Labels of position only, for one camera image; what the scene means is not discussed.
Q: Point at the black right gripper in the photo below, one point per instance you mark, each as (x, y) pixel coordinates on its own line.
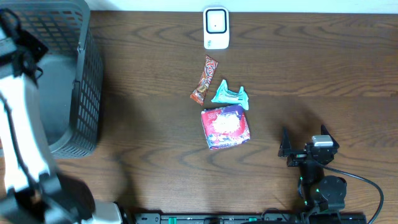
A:
(298, 156)

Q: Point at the red purple snack bag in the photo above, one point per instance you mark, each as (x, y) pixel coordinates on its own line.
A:
(225, 127)

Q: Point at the teal snack wrapper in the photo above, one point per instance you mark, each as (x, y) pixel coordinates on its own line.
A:
(224, 95)

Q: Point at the red chocolate bar wrapper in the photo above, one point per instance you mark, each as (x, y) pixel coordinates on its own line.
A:
(201, 90)

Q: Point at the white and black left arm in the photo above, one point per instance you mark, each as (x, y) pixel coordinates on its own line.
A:
(36, 191)

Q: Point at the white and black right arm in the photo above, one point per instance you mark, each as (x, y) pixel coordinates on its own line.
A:
(321, 193)

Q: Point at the white barcode scanner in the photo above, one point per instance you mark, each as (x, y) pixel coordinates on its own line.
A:
(216, 33)

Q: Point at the dark grey plastic basket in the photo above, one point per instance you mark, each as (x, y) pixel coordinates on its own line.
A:
(70, 88)

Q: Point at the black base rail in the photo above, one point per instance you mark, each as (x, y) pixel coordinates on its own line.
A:
(272, 217)

